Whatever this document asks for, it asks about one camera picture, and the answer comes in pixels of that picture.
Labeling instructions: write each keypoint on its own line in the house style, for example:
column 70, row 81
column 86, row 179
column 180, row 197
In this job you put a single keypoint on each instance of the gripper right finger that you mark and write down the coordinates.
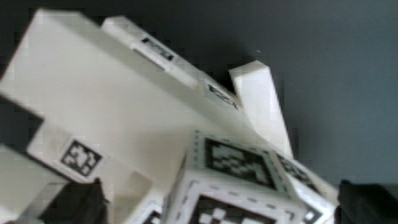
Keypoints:
column 368, row 204

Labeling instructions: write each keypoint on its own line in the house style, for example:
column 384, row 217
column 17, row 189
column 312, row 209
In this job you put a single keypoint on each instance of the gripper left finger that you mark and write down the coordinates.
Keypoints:
column 79, row 207

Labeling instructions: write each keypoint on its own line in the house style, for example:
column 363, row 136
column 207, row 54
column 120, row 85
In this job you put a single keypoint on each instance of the white tagged cube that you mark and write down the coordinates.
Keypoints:
column 246, row 186

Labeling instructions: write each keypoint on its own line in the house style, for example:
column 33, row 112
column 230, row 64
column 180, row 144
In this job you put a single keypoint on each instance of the white chair back part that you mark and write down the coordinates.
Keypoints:
column 82, row 83

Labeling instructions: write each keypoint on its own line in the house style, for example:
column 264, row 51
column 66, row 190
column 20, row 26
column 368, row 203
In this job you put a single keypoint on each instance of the white chair leg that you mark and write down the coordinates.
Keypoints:
column 84, row 163

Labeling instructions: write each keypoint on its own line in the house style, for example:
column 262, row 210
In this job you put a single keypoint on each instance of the white U-shaped obstacle frame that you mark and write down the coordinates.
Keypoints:
column 255, row 88

